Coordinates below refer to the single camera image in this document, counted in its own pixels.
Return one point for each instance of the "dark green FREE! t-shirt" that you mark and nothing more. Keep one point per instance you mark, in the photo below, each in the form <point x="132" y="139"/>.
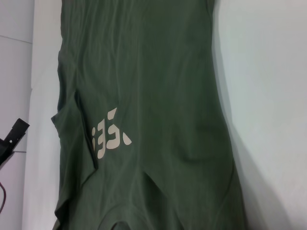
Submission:
<point x="153" y="83"/>

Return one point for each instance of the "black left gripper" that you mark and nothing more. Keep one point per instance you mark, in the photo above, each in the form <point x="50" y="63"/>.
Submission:
<point x="4" y="151"/>

